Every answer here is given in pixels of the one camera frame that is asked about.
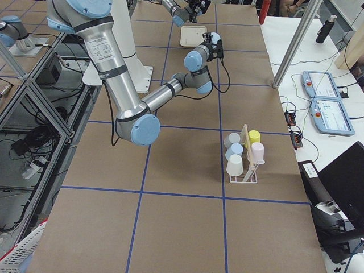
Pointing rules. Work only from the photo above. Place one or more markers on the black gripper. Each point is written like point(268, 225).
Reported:
point(206, 38)
point(194, 7)

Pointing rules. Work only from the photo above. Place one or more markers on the grey plastic cup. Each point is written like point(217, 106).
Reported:
point(230, 139)

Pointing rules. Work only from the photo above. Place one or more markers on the yellow plastic cup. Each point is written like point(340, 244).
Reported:
point(254, 136)

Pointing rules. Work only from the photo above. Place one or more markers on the blue cup front row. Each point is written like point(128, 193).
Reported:
point(235, 148)

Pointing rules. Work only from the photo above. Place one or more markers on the blue cup row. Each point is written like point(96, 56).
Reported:
point(235, 148)
point(215, 37)

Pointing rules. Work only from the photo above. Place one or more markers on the pink plastic cup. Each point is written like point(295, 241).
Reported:
point(257, 153)

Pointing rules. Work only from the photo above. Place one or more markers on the pale green plastic cup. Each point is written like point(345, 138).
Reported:
point(235, 165)

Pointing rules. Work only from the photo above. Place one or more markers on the blue cup back row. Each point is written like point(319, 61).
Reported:
point(215, 37)

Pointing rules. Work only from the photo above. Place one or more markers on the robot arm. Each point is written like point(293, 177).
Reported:
point(105, 27)
point(189, 13)

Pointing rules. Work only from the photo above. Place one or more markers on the cream rabbit tray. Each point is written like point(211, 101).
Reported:
point(192, 36)

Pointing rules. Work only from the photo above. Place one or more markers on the red cylinder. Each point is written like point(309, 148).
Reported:
point(264, 11)

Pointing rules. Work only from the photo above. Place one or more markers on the upper teach pendant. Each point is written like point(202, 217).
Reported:
point(319, 84)

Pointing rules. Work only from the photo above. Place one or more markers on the teach pendant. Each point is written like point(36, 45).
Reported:
point(319, 84)
point(330, 117)

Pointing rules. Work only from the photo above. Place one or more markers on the black water bottle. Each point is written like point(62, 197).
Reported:
point(325, 29)

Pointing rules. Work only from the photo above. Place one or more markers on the lower teach pendant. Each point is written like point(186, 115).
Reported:
point(330, 117)

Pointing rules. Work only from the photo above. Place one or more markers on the black laptop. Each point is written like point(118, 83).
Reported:
point(336, 198)

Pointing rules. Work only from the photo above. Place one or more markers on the wooden rack handle rod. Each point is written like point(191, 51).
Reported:
point(249, 155)

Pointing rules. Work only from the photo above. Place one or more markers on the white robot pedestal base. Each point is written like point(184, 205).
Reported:
point(140, 74)

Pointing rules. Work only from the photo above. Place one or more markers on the aluminium frame post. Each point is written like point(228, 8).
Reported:
point(305, 22)

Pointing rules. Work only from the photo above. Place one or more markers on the white wire cup rack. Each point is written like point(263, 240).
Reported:
point(248, 176)

